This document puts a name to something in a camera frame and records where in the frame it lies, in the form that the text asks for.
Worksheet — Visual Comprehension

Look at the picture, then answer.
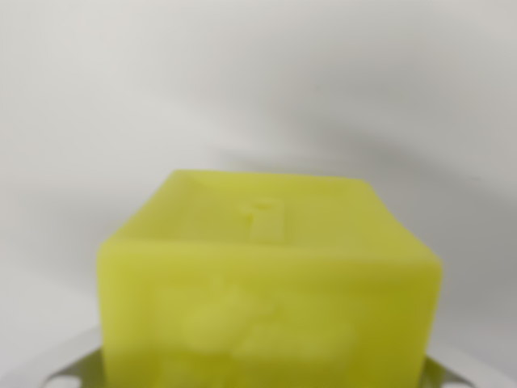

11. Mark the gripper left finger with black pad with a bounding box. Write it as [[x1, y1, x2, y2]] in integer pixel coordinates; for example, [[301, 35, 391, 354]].
[[43, 348, 108, 388]]

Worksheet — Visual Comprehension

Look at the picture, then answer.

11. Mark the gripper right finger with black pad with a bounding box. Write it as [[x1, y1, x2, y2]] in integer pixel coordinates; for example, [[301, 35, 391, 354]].
[[421, 356, 476, 388]]

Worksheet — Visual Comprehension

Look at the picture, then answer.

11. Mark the yellow cube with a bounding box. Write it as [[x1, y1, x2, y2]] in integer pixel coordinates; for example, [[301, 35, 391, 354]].
[[95, 168, 443, 388]]

